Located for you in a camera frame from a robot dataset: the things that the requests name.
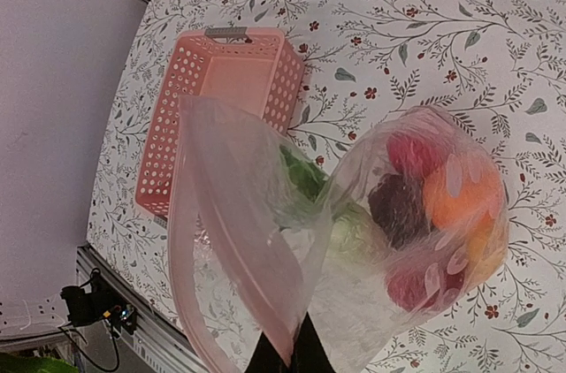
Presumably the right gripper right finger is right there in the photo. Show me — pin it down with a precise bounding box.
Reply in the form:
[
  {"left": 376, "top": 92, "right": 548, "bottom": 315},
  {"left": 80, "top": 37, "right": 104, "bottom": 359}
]
[{"left": 289, "top": 314, "right": 335, "bottom": 373}]

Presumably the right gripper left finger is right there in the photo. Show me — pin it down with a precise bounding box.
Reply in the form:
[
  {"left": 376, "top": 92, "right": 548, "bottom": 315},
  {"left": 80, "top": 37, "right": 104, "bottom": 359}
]
[{"left": 249, "top": 333, "right": 287, "bottom": 373}]

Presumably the red tomato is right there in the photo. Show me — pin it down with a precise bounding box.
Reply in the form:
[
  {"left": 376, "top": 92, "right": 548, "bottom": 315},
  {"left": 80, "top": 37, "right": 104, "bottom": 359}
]
[{"left": 385, "top": 263, "right": 466, "bottom": 312}]

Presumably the clear zip top bag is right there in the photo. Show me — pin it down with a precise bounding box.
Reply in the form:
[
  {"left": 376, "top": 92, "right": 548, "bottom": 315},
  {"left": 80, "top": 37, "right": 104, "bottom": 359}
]
[{"left": 168, "top": 96, "right": 509, "bottom": 372}]

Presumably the dark red onion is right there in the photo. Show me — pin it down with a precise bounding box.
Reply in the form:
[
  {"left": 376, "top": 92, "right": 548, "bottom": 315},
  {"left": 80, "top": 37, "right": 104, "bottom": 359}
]
[{"left": 368, "top": 173, "right": 434, "bottom": 250}]

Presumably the orange tangerine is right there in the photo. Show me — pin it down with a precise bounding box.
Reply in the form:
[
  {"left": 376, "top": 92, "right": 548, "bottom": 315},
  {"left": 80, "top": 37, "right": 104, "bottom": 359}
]
[{"left": 423, "top": 169, "right": 504, "bottom": 231}]

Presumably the red apple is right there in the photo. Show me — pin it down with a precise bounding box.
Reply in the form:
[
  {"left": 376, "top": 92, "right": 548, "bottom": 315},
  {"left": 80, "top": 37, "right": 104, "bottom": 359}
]
[{"left": 386, "top": 133, "right": 447, "bottom": 179}]

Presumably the pink plastic basket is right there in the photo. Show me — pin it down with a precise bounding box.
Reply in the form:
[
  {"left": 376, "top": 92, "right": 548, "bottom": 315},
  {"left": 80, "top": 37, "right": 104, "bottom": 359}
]
[{"left": 134, "top": 27, "right": 305, "bottom": 217}]

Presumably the white power strip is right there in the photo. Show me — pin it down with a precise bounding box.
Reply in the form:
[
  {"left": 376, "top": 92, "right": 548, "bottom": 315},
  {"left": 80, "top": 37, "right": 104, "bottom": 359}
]
[{"left": 1, "top": 294, "right": 69, "bottom": 340}]

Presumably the floral table mat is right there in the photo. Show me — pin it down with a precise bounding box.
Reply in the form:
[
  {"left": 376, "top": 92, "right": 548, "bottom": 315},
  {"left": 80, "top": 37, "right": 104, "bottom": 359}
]
[{"left": 88, "top": 0, "right": 565, "bottom": 372}]

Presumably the aluminium front rail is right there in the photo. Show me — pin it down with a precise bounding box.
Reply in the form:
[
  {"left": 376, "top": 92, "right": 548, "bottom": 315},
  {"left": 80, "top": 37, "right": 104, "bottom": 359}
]
[{"left": 77, "top": 245, "right": 206, "bottom": 372}]

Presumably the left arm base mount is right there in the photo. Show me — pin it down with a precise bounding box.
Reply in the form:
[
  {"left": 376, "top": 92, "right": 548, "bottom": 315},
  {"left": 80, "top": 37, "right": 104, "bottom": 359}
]
[{"left": 60, "top": 268, "right": 137, "bottom": 335}]

